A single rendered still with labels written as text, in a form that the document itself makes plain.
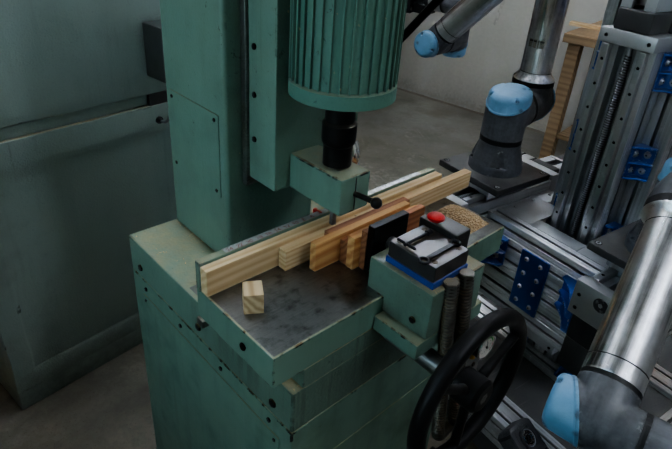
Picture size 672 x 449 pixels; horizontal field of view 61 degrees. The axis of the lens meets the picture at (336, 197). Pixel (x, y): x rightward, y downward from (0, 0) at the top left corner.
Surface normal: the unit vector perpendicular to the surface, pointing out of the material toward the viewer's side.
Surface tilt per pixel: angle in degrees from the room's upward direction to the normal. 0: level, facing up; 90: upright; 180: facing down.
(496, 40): 90
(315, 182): 90
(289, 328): 0
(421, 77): 90
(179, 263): 0
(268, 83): 90
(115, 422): 0
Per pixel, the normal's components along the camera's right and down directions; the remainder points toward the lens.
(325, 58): -0.36, 0.43
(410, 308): -0.73, 0.29
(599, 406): -0.26, -0.60
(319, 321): 0.07, -0.87
